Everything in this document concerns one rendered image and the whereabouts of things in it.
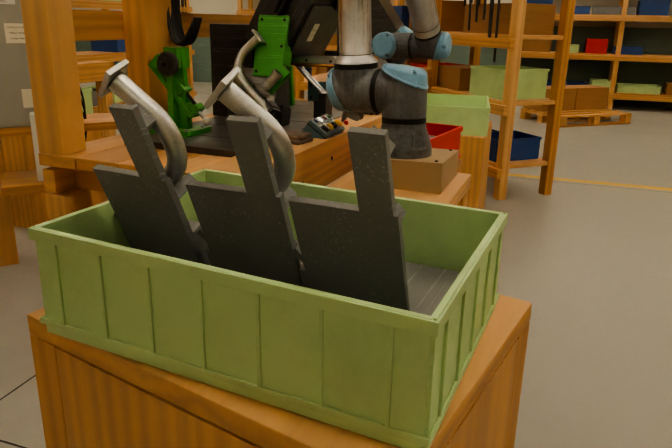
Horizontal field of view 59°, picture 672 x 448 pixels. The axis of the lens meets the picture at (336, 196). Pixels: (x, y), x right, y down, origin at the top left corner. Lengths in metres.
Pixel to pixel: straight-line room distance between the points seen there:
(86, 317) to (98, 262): 0.10
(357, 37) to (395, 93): 0.18
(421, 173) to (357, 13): 0.43
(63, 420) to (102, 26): 1.28
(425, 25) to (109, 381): 1.17
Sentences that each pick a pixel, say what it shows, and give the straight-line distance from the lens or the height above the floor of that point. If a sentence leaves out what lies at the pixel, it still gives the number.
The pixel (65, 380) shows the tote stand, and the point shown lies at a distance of 1.08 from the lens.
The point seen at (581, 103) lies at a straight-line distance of 8.90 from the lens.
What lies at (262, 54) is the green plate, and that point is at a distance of 2.10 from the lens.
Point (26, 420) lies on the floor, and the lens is 2.27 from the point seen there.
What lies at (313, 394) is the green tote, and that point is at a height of 0.83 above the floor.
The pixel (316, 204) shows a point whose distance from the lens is 0.76.
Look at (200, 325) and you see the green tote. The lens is 0.80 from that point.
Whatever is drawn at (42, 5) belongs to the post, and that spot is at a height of 1.28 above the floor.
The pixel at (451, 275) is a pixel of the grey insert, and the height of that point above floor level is 0.85.
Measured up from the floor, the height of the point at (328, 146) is 0.88.
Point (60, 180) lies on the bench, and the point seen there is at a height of 0.80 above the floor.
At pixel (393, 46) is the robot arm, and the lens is 1.73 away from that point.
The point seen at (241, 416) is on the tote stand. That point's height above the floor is 0.79.
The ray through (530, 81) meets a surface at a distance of 4.66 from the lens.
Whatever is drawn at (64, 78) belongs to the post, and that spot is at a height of 1.09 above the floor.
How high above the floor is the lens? 1.26
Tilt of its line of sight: 17 degrees down
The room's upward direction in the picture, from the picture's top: 1 degrees clockwise
